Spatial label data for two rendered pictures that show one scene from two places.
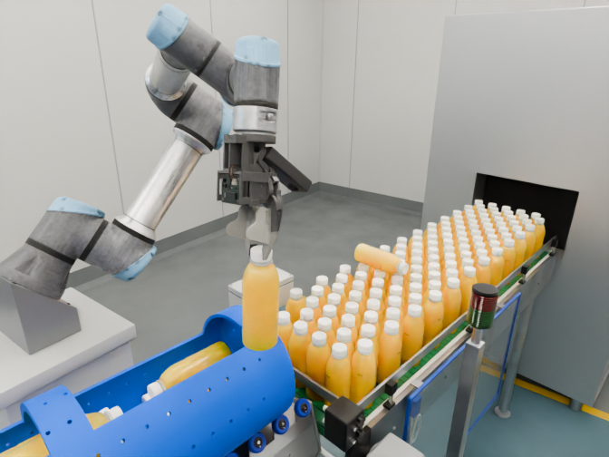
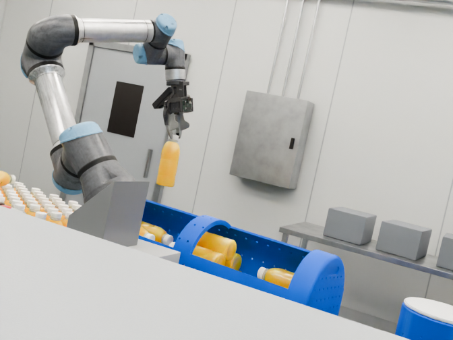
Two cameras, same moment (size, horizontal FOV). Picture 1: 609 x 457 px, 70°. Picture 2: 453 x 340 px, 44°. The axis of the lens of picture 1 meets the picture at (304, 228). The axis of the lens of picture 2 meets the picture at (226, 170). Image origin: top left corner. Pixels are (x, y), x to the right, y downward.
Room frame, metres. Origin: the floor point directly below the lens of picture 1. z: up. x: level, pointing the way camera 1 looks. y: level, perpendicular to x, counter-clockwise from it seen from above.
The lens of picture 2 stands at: (0.95, 2.21, 1.51)
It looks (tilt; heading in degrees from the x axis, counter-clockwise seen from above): 4 degrees down; 258
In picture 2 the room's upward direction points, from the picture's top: 12 degrees clockwise
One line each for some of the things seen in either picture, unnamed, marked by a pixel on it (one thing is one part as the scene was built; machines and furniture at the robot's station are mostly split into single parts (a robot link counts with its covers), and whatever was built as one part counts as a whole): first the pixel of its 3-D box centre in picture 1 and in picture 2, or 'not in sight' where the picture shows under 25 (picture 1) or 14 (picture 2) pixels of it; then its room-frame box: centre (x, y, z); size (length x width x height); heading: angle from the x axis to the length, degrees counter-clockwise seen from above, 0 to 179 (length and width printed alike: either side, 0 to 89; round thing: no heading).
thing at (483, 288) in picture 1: (480, 316); not in sight; (0.95, -0.45, 1.18); 0.06 x 0.06 x 0.16
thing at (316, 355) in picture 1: (318, 367); not in sight; (0.98, -0.04, 0.99); 0.07 x 0.07 x 0.19
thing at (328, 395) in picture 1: (295, 373); not in sight; (0.98, 0.02, 0.96); 0.40 x 0.01 x 0.03; 46
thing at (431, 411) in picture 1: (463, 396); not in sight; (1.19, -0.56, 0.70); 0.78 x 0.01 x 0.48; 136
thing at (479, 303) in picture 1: (483, 298); not in sight; (0.95, -0.45, 1.23); 0.06 x 0.06 x 0.04
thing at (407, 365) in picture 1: (488, 296); not in sight; (1.42, -0.69, 0.96); 1.60 x 0.01 x 0.03; 136
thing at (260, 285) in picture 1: (260, 301); (168, 162); (0.71, 0.08, 1.36); 0.07 x 0.07 x 0.19
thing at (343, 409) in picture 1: (343, 423); not in sight; (0.82, -0.10, 0.95); 0.10 x 0.07 x 0.10; 46
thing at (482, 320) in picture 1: (480, 314); not in sight; (0.95, -0.45, 1.18); 0.06 x 0.06 x 0.05
